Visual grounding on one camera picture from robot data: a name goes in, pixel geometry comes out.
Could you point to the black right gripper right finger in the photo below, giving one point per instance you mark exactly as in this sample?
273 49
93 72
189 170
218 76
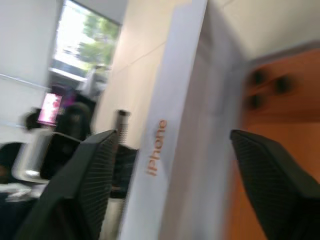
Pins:
275 190

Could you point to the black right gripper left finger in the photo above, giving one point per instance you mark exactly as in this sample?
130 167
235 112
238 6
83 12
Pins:
82 190

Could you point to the black office chair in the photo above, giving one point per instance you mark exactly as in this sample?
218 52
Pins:
75 122

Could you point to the ribbed metal cylinder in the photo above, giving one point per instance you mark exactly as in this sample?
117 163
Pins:
122 125

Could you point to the pink lit monitor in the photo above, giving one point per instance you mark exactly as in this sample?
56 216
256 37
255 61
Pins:
51 107

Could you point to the bright window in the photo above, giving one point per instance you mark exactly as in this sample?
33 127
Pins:
85 35

